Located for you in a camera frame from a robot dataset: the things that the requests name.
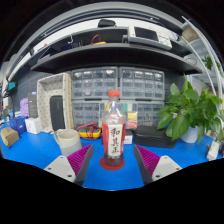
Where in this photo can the grey small-parts drawer cabinet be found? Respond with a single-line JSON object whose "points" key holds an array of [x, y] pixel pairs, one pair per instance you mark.
{"points": [[95, 83], [141, 83]]}

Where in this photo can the white rectangular block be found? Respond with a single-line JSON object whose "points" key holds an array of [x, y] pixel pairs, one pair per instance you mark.
{"points": [[212, 150]]}

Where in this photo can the white oscilloscope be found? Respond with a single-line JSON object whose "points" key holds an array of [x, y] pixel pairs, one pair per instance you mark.
{"points": [[148, 37]]}

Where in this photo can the black speaker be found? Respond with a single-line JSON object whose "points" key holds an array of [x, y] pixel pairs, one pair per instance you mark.
{"points": [[56, 113]]}

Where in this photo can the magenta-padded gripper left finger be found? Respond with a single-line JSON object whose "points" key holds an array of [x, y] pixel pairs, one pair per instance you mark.
{"points": [[61, 166]]}

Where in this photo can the black workbench shelf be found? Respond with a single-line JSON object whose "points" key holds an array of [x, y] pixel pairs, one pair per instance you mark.
{"points": [[113, 58]]}

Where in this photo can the dark grey box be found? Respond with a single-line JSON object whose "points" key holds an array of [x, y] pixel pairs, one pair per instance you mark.
{"points": [[32, 105]]}

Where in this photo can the clear red-labelled tea bottle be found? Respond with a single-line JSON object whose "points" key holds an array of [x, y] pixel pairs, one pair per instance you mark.
{"points": [[114, 140]]}

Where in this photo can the purple box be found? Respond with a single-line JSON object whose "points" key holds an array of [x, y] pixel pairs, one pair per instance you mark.
{"points": [[24, 107]]}

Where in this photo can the white shelf unit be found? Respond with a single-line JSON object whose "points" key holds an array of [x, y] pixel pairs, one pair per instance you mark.
{"points": [[206, 53]]}

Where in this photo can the black box with white label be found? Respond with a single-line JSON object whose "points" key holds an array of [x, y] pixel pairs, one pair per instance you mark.
{"points": [[128, 137]]}

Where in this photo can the small white box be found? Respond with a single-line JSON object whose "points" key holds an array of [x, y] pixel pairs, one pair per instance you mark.
{"points": [[33, 126]]}

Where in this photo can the yellow multimeter with red leads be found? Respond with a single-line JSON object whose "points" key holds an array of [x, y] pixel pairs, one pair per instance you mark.
{"points": [[89, 133]]}

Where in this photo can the clear box with coloured compartments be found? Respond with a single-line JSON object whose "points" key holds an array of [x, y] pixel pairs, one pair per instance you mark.
{"points": [[131, 116]]}

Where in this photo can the wide grey drawer cabinet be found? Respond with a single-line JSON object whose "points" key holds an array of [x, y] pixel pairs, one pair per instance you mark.
{"points": [[85, 113]]}

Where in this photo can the green potted plant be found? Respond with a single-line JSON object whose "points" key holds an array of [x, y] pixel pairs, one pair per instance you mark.
{"points": [[186, 110]]}

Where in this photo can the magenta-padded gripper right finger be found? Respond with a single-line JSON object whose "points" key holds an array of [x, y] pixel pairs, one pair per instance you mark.
{"points": [[163, 166]]}

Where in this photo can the black flat case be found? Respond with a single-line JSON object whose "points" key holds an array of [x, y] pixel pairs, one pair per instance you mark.
{"points": [[155, 136]]}

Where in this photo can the flat round red coaster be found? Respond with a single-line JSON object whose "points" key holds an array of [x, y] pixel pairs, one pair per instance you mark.
{"points": [[111, 167]]}

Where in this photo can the small cardboard box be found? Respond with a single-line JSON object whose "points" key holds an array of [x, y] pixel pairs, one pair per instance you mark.
{"points": [[9, 136]]}

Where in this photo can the white and grey mug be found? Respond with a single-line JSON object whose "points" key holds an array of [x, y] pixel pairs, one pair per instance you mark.
{"points": [[70, 141]]}

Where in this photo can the blue box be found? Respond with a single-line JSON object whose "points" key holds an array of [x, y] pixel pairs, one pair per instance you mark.
{"points": [[17, 125]]}

